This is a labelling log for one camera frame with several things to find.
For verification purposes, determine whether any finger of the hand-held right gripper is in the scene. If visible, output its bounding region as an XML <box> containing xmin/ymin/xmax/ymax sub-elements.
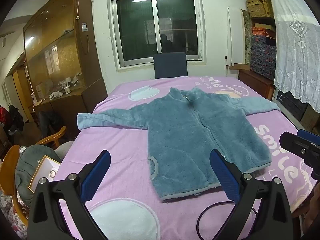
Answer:
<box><xmin>297</xmin><ymin>129</ymin><xmax>320</xmax><ymax>147</ymax></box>
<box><xmin>279</xmin><ymin>132</ymin><xmax>320</xmax><ymax>180</ymax></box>

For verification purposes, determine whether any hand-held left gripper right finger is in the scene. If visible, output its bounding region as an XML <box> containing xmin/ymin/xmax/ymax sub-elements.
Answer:
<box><xmin>209</xmin><ymin>149</ymin><xmax>294</xmax><ymax>240</ymax></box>

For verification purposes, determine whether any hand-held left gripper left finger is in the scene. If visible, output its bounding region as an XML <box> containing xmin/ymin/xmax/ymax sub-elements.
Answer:
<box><xmin>28</xmin><ymin>149</ymin><xmax>112</xmax><ymax>240</ymax></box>

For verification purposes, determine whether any blue fleece jacket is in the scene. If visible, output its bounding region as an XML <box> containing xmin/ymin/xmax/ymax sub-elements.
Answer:
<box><xmin>77</xmin><ymin>86</ymin><xmax>281</xmax><ymax>203</ymax></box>

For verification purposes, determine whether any person's right forearm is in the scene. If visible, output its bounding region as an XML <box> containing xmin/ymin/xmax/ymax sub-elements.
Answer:
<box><xmin>304</xmin><ymin>187</ymin><xmax>320</xmax><ymax>230</ymax></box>

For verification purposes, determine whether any light grey cushion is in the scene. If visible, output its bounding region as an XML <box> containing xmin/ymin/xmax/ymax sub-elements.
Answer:
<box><xmin>54</xmin><ymin>141</ymin><xmax>75</xmax><ymax>161</ymax></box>

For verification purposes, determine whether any purple printed blanket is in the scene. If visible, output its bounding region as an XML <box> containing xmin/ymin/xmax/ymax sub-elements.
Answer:
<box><xmin>51</xmin><ymin>76</ymin><xmax>318</xmax><ymax>240</ymax></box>

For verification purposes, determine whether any white open box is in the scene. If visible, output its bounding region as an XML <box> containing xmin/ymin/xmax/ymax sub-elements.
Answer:
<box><xmin>28</xmin><ymin>155</ymin><xmax>61</xmax><ymax>193</ymax></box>

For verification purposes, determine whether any dark grey plush cushion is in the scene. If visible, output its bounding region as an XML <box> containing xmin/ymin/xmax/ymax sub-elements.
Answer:
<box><xmin>14</xmin><ymin>145</ymin><xmax>63</xmax><ymax>200</ymax></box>

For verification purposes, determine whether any black garment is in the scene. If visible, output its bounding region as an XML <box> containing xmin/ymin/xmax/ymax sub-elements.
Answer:
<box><xmin>39</xmin><ymin>111</ymin><xmax>63</xmax><ymax>140</ymax></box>

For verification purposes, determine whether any low wooden cabinet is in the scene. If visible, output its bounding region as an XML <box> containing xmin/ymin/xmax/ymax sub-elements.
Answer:
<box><xmin>237</xmin><ymin>69</ymin><xmax>275</xmax><ymax>100</ymax></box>

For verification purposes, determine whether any wooden armchair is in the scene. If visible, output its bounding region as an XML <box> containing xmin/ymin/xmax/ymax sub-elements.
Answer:
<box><xmin>0</xmin><ymin>126</ymin><xmax>67</xmax><ymax>228</ymax></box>

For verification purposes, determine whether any floral quilt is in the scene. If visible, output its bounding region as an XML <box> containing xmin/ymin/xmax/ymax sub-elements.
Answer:
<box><xmin>0</xmin><ymin>192</ymin><xmax>28</xmax><ymax>235</ymax></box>

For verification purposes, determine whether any stack of patterned blue boxes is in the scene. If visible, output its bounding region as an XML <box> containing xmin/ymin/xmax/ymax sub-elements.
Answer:
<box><xmin>250</xmin><ymin>27</ymin><xmax>277</xmax><ymax>80</ymax></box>

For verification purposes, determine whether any white lace curtain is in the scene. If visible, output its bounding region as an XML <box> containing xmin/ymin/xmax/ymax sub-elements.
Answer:
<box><xmin>264</xmin><ymin>0</ymin><xmax>320</xmax><ymax>103</ymax></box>

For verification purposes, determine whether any floral patterned panel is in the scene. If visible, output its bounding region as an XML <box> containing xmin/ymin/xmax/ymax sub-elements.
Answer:
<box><xmin>241</xmin><ymin>9</ymin><xmax>252</xmax><ymax>65</ymax></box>

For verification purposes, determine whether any dark blue chair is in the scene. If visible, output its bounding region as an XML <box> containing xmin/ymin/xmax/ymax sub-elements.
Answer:
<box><xmin>153</xmin><ymin>52</ymin><xmax>188</xmax><ymax>80</ymax></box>

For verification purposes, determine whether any white board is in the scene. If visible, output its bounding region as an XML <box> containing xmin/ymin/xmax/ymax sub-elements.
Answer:
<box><xmin>226</xmin><ymin>6</ymin><xmax>248</xmax><ymax>68</ymax></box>

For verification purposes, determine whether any wooden glass display cabinet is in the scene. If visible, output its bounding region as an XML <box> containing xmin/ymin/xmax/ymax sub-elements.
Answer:
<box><xmin>23</xmin><ymin>0</ymin><xmax>108</xmax><ymax>130</ymax></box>

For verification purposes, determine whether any stack of yellow woven boxes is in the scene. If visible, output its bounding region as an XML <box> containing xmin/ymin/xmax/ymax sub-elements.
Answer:
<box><xmin>246</xmin><ymin>0</ymin><xmax>274</xmax><ymax>18</ymax></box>

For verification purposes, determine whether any sliding glass window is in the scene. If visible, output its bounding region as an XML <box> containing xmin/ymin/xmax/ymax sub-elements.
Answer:
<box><xmin>107</xmin><ymin>0</ymin><xmax>207</xmax><ymax>69</ymax></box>

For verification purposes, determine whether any dark cable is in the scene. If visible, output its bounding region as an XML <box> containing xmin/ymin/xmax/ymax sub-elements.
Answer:
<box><xmin>196</xmin><ymin>201</ymin><xmax>258</xmax><ymax>240</ymax></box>

